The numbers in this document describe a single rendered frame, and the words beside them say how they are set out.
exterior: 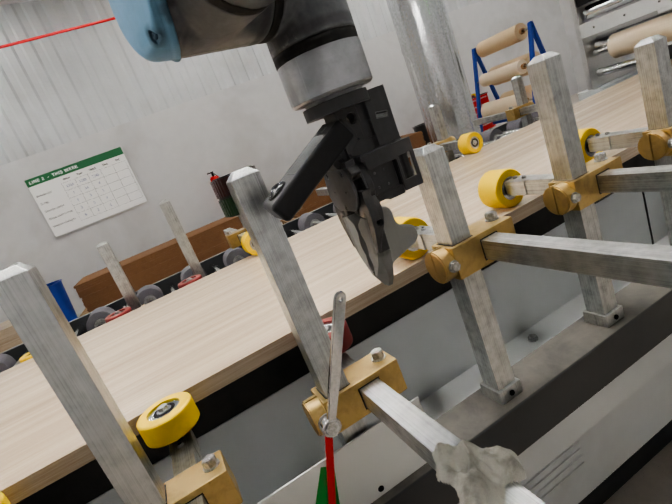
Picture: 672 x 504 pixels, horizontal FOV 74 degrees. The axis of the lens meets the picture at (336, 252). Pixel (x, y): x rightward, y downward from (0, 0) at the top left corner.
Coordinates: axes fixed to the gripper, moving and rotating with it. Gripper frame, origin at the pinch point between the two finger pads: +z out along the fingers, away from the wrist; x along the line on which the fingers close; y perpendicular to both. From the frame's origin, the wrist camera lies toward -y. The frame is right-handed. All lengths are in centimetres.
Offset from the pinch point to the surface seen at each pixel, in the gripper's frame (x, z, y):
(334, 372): 1.8, 8.6, -8.8
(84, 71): 728, -225, -28
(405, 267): 25.8, 10.4, 16.1
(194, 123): 723, -106, 88
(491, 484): -18.1, 13.7, -4.5
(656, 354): 9, 44, 53
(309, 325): 6.2, 3.6, -8.5
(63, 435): 31, 11, -46
